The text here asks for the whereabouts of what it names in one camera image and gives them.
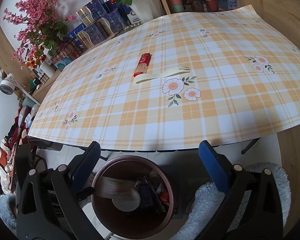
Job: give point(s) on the teal pattern planter box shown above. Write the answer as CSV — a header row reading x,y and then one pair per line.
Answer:
x,y
70,52

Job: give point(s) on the red snack stick packet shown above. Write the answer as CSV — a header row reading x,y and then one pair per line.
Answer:
x,y
143,64

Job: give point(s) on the pink blossom plant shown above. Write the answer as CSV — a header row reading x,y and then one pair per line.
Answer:
x,y
43,27

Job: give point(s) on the paper cup in bin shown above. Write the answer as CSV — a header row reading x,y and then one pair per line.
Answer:
x,y
128,203

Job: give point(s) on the small white desk fan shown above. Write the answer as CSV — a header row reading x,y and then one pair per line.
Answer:
x,y
8,85

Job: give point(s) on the orange flowers in white vase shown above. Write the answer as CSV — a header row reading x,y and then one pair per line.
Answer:
x,y
36,58

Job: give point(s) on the left fluffy blue slipper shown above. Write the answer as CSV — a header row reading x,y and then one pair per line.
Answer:
x,y
7,210

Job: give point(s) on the folding table black leg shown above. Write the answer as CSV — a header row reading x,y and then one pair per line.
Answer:
x,y
249,146

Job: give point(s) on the blue gold gift box lower-left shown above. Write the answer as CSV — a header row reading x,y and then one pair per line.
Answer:
x,y
92,35

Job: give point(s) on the red paper cup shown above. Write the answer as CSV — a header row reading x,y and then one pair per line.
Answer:
x,y
212,5

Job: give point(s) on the cream plastic fork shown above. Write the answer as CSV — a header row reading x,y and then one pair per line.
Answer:
x,y
169,72

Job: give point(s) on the white faceted vase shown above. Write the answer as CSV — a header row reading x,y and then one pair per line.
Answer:
x,y
147,10

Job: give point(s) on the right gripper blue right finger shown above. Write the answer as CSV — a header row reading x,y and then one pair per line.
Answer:
x,y
217,166

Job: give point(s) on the yellow plaid floral tablecloth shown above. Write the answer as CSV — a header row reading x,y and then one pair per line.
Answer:
x,y
244,83

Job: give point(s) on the blue gold gift box lower-right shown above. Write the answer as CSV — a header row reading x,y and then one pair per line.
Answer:
x,y
112,23

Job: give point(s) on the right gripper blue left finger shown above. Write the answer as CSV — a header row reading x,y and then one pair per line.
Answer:
x,y
82,165

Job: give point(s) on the dark red trash bin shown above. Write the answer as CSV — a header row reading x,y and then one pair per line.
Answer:
x,y
116,178

